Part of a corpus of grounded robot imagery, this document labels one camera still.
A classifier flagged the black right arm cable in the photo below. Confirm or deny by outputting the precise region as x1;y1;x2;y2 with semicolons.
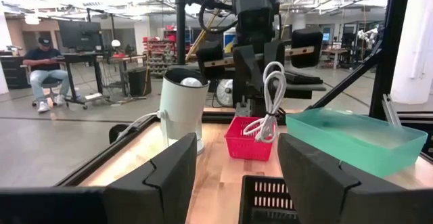
198;0;240;35

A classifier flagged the white cylindrical lamp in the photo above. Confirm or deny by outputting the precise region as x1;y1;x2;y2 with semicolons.
158;67;211;156

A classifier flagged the red plastic basket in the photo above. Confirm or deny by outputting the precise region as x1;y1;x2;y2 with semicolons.
223;116;277;162

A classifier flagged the green translucent plastic bin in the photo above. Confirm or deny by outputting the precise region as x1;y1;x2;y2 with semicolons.
286;107;429;179

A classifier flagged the white globe lamp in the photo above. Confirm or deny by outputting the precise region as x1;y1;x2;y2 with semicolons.
111;39;122;58

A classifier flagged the black plastic basket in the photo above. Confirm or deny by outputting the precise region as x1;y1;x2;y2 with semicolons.
238;175;302;224

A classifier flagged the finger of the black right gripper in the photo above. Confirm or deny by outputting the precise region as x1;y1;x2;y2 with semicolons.
232;44;267;107
265;40;287;72

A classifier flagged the black cabinet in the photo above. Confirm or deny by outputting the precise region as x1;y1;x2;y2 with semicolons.
0;55;30;89

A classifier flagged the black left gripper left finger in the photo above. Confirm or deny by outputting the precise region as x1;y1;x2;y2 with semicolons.
0;132;198;224

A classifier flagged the wooden desk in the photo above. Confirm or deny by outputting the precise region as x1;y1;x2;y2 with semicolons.
97;54;148;96

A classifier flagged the white lamp cable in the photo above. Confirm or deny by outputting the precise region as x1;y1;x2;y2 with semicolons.
116;110;162;140

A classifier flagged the black monitor on desk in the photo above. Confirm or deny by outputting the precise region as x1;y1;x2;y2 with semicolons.
58;20;102;51

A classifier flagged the red parts shelf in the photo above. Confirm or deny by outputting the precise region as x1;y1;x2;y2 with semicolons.
142;26;177;76

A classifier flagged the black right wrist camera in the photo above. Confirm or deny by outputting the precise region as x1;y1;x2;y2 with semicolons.
235;0;274;32

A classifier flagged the yellow pole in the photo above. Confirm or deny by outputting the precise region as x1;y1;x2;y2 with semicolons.
185;0;234;62

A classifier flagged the white blue cooler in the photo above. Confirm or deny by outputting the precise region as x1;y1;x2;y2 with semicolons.
223;27;237;54

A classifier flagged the black bin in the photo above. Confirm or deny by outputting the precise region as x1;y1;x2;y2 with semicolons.
127;66;152;97

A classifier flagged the white fan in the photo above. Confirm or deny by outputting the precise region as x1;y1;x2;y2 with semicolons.
215;79;235;108

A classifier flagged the black standing desk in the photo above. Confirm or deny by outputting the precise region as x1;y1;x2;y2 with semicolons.
55;51;111;110

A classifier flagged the silver aluminium rail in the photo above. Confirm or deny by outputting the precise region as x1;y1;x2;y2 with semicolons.
382;93;404;129

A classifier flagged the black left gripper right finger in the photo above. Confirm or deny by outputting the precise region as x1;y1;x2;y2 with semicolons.
277;133;433;224

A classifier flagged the person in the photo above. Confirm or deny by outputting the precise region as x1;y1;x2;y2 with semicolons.
22;35;70;114

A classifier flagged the black keyboard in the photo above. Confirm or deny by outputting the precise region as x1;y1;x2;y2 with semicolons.
283;70;324;85

